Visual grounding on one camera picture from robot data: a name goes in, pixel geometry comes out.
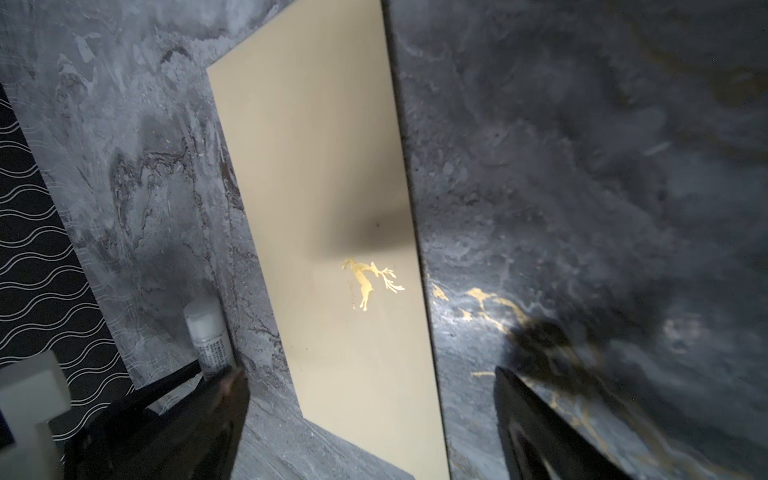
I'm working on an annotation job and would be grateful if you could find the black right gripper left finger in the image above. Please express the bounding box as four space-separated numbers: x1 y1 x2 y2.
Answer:
77 367 250 479

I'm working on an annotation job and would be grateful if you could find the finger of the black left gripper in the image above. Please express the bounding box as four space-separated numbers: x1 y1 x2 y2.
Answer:
63 360 201 479

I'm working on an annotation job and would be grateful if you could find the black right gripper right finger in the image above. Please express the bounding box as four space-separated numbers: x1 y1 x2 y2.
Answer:
494 366 629 479

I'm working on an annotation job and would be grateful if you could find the small glue stick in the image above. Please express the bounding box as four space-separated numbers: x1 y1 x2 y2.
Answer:
183 296 236 379

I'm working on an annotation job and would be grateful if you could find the tan kraft envelope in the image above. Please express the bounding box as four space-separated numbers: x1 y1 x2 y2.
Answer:
208 1 449 479

